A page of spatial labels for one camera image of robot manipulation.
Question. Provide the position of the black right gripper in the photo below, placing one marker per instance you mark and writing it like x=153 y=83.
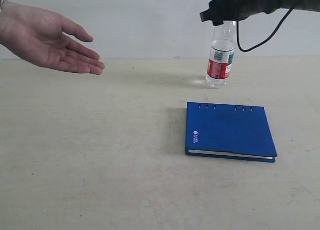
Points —
x=220 y=11

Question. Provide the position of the clear water bottle red cap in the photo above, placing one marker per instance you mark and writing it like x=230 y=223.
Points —
x=221 y=54

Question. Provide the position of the blue ring binder notebook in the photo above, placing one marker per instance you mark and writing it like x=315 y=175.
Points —
x=228 y=131

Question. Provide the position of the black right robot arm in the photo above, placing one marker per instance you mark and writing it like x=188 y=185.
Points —
x=308 y=5

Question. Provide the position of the person's open bare hand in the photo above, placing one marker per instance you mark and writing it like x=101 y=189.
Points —
x=47 y=39

